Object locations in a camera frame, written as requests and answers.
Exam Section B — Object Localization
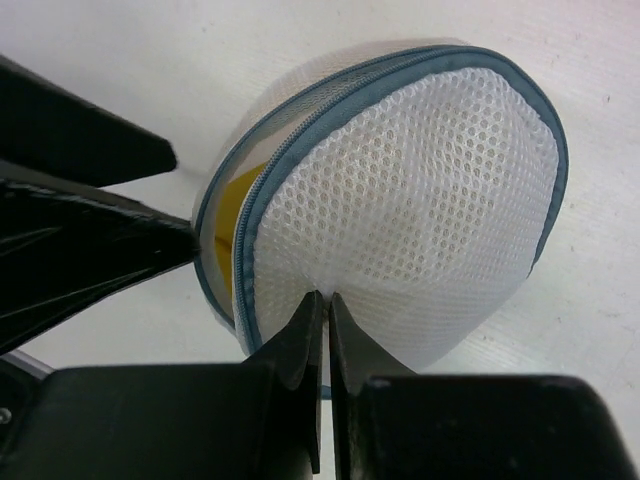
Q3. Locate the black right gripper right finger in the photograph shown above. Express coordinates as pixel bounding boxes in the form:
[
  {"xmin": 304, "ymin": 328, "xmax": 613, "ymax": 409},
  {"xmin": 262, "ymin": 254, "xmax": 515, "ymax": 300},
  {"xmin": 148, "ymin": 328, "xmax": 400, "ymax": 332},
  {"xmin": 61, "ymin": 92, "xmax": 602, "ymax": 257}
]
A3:
[{"xmin": 328, "ymin": 296, "xmax": 639, "ymax": 479}]

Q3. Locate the yellow bra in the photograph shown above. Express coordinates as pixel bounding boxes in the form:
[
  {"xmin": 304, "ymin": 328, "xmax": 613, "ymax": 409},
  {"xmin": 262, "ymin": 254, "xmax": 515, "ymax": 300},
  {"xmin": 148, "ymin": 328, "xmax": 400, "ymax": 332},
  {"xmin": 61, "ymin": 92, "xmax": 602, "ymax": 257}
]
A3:
[{"xmin": 214, "ymin": 164, "xmax": 265, "ymax": 294}]

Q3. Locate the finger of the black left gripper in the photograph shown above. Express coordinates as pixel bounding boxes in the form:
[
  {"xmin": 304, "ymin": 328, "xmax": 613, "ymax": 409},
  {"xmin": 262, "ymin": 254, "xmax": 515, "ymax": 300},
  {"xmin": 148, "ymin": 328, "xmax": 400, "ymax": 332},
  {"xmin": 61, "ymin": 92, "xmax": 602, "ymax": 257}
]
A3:
[
  {"xmin": 1, "ymin": 56, "xmax": 177, "ymax": 187},
  {"xmin": 1, "ymin": 179, "xmax": 199, "ymax": 353}
]

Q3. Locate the aluminium frame rail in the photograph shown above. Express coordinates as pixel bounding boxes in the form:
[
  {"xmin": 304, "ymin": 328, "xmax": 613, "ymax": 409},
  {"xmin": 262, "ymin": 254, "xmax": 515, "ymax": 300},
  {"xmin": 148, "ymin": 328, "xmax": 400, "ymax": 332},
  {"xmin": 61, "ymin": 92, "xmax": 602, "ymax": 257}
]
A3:
[{"xmin": 1, "ymin": 350, "xmax": 53, "ymax": 401}]

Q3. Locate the white mesh laundry bag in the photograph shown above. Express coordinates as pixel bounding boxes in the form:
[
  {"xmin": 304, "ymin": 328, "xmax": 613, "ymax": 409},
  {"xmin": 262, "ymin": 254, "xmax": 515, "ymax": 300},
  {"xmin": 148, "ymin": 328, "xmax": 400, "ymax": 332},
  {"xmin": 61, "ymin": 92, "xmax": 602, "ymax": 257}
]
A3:
[{"xmin": 192, "ymin": 39, "xmax": 569, "ymax": 372}]

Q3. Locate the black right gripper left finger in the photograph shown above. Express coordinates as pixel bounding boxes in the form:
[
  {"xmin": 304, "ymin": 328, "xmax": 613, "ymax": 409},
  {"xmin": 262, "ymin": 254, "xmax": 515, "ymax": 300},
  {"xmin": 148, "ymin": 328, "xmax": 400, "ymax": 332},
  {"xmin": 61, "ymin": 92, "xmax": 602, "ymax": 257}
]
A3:
[{"xmin": 1, "ymin": 292, "xmax": 324, "ymax": 479}]

